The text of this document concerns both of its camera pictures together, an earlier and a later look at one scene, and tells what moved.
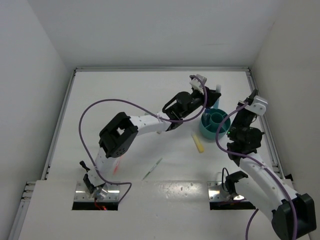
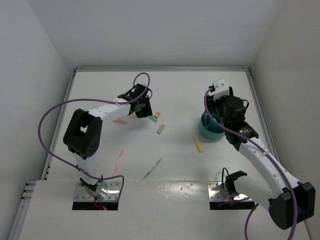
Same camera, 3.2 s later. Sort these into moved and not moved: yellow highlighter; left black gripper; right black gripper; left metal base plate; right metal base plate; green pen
Moved: left black gripper; right black gripper
Not moved: green pen; left metal base plate; yellow highlighter; right metal base plate
